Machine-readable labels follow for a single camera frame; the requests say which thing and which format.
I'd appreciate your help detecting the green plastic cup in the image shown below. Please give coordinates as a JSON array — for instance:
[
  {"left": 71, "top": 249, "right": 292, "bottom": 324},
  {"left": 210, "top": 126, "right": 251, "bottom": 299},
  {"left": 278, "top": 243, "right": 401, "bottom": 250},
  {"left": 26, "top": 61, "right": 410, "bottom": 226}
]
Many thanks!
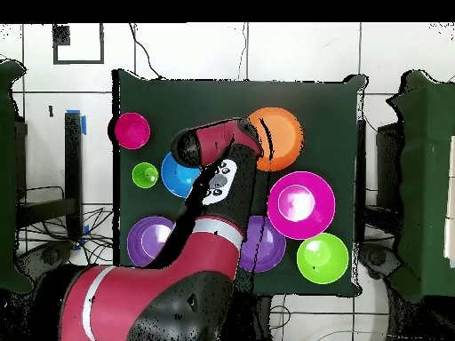
[{"left": 131, "top": 162, "right": 160, "bottom": 189}]

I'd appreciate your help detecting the black square floor frame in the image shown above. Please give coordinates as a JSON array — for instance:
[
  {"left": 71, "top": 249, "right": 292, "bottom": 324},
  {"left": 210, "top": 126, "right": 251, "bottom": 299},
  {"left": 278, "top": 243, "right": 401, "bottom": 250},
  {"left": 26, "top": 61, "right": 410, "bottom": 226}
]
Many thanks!
[{"left": 52, "top": 23, "right": 105, "bottom": 66}]

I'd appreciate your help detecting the floor cable bundle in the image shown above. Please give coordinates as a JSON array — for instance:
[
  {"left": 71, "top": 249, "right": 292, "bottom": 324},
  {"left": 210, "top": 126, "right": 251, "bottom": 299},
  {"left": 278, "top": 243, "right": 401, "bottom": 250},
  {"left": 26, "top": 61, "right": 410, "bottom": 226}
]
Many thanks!
[{"left": 17, "top": 184, "right": 115, "bottom": 267}]

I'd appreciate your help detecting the black floor cable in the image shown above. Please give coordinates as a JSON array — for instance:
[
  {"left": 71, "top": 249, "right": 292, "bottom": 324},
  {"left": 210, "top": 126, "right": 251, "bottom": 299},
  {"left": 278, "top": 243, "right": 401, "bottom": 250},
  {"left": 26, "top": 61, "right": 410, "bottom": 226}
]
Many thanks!
[{"left": 128, "top": 23, "right": 164, "bottom": 80}]

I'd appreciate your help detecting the dark green tablecloth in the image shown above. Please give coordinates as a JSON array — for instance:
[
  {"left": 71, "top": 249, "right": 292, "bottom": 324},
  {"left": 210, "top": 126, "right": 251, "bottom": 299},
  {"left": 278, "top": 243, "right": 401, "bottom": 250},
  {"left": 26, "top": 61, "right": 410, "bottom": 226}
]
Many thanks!
[{"left": 111, "top": 68, "right": 369, "bottom": 297}]

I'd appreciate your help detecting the large orange plastic bowl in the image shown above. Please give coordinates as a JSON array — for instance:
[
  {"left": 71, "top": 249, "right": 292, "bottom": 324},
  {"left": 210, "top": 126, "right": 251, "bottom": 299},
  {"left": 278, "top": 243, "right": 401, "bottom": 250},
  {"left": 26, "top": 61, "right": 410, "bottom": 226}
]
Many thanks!
[{"left": 247, "top": 107, "right": 306, "bottom": 173}]

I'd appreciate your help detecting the white panel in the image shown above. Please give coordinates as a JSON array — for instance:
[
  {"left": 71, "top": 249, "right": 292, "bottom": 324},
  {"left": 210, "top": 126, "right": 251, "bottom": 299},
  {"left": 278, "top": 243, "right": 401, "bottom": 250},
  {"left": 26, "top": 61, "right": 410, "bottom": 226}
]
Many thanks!
[{"left": 443, "top": 134, "right": 455, "bottom": 269}]

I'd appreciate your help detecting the small red-pink plastic bowl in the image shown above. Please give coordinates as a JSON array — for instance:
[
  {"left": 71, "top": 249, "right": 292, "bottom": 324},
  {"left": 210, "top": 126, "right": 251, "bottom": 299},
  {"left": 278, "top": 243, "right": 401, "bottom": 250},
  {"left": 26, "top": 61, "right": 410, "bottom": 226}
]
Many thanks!
[{"left": 114, "top": 112, "right": 151, "bottom": 150}]

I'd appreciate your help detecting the black stand with blue tape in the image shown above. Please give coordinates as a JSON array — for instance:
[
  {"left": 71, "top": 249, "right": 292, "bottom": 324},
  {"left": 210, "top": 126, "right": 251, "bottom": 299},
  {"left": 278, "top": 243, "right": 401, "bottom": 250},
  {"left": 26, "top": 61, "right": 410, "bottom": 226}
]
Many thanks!
[{"left": 15, "top": 109, "right": 88, "bottom": 246}]

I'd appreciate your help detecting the green-covered side table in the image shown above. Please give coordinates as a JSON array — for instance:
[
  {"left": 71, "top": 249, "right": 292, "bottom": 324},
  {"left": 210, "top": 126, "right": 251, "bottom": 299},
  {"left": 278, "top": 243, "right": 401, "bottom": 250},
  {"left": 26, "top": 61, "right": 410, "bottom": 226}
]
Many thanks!
[
  {"left": 387, "top": 68, "right": 455, "bottom": 303},
  {"left": 0, "top": 58, "right": 33, "bottom": 296}
]

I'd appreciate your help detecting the large pink plastic bowl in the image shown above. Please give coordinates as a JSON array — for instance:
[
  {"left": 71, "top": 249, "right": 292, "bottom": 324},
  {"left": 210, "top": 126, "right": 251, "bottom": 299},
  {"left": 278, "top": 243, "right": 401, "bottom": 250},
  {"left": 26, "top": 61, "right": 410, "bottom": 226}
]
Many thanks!
[{"left": 267, "top": 170, "right": 337, "bottom": 242}]

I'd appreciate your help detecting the blue plastic bowl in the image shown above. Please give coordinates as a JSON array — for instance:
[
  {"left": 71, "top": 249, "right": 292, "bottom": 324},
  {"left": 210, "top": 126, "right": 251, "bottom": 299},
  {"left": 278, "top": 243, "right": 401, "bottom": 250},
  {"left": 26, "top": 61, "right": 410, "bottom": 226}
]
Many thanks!
[{"left": 160, "top": 151, "right": 203, "bottom": 199}]

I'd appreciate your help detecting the purple plastic bowl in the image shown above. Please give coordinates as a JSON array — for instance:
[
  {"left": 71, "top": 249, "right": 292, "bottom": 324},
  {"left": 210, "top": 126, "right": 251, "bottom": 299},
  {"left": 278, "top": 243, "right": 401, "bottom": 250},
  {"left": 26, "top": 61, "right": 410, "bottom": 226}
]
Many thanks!
[
  {"left": 238, "top": 215, "right": 287, "bottom": 274},
  {"left": 126, "top": 215, "right": 176, "bottom": 268}
]

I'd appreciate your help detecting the black metal stand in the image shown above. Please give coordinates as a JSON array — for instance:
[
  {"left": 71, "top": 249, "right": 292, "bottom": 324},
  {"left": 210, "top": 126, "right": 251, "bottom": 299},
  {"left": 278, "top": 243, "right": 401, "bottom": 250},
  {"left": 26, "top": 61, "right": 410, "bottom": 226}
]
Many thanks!
[{"left": 356, "top": 120, "right": 404, "bottom": 235}]

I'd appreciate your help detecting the green plastic bowl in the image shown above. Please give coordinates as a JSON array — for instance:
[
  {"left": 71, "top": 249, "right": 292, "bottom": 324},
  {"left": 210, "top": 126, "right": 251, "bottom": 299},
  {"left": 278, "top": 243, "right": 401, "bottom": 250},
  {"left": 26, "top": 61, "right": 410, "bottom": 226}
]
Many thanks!
[{"left": 296, "top": 232, "right": 350, "bottom": 285}]

